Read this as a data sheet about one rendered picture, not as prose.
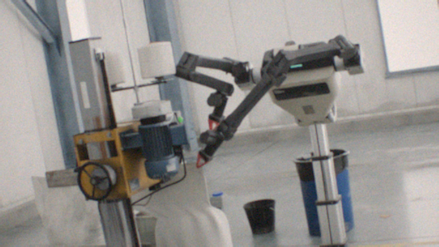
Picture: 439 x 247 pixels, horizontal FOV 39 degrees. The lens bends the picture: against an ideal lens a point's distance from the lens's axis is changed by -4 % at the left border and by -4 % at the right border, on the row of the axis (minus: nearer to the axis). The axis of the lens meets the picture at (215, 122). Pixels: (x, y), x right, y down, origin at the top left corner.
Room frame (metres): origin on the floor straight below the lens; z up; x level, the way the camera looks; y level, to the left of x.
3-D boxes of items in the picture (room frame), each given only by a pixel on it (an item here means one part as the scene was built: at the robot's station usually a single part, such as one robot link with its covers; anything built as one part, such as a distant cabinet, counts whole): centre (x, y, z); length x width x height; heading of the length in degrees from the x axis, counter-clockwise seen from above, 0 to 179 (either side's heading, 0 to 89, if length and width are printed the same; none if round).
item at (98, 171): (2.83, 0.54, 1.14); 0.11 x 0.06 x 0.11; 67
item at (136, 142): (2.89, 0.37, 1.27); 0.12 x 0.09 x 0.09; 157
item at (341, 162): (5.28, -0.81, 0.32); 0.51 x 0.48 x 0.65; 157
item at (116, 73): (3.13, 0.46, 1.61); 0.15 x 0.14 x 0.17; 67
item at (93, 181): (2.76, 0.57, 1.13); 0.18 x 0.11 x 0.18; 67
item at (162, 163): (2.89, 0.27, 1.21); 0.15 x 0.15 x 0.25
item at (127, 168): (3.01, 0.48, 1.18); 0.34 x 0.25 x 0.31; 157
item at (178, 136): (2.89, 0.17, 1.25); 0.10 x 0.08 x 0.12; 2
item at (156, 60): (3.03, 0.22, 1.61); 0.17 x 0.17 x 0.17
